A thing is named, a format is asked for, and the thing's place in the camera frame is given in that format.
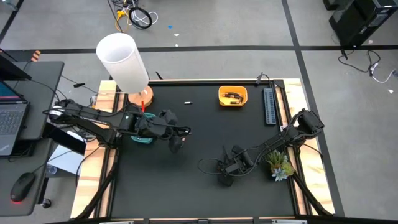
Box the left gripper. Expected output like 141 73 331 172
136 110 185 154

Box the teal plastic bin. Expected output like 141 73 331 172
130 112 157 145

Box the small succulent plant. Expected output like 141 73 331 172
267 149 295 182

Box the yellow plastic bin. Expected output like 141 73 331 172
218 85 249 108

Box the long multiport hub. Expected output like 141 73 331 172
263 87 277 125

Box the table lamp white shade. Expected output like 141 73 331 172
96 32 155 108

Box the white paper sheet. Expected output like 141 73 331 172
48 130 86 177

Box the black desk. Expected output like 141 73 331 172
0 60 65 217

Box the black computer mouse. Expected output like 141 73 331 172
10 172 36 203

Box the open laptop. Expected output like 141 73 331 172
0 79 31 156

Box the black monitor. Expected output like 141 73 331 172
0 49 32 81

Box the black computer tower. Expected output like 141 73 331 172
328 0 398 47

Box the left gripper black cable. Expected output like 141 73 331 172
161 124 192 141

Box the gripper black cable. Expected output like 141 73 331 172
198 157 225 177
161 124 192 141

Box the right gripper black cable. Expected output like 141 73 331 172
198 157 225 177

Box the black hub cable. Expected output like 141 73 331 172
255 72 271 90

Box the white floor cable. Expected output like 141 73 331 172
136 11 159 27
369 62 398 84

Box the coiled black cable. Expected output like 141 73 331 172
128 6 153 30

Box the yellow floor cable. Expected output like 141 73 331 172
115 9 131 33

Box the black floor cable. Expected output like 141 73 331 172
338 49 382 75

